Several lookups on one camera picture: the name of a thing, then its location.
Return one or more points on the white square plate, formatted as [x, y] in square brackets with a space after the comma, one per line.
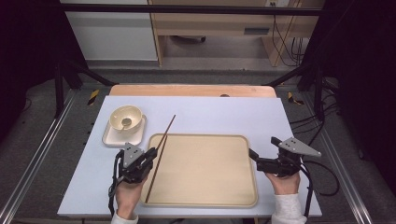
[124, 140]

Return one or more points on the black frame crossbar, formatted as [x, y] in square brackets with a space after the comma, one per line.
[186, 9]

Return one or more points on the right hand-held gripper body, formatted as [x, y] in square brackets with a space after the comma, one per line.
[295, 147]

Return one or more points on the light wooden table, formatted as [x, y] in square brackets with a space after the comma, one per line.
[186, 90]

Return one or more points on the cream bowl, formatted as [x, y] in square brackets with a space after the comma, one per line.
[132, 116]

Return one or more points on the yellow black tape strip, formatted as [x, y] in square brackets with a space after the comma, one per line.
[93, 97]
[294, 99]

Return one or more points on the beige tray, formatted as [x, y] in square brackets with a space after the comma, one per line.
[205, 171]

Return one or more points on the person's left hand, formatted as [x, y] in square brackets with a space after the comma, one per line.
[129, 196]

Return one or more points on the person's right hand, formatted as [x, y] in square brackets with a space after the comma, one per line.
[285, 185]

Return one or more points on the metal spoon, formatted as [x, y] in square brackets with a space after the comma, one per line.
[126, 122]

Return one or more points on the black metal stand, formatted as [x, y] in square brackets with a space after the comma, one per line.
[59, 87]
[318, 93]

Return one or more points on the white cabinet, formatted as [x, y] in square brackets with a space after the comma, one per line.
[112, 34]

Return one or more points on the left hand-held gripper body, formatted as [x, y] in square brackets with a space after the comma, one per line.
[132, 155]

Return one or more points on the wooden desk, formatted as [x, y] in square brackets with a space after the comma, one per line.
[211, 21]

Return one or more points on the black curtain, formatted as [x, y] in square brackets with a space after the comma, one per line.
[358, 62]
[28, 46]

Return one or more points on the grey desk label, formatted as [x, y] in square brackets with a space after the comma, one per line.
[256, 31]

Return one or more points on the aluminium floor rail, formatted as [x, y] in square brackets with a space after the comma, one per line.
[339, 161]
[37, 155]

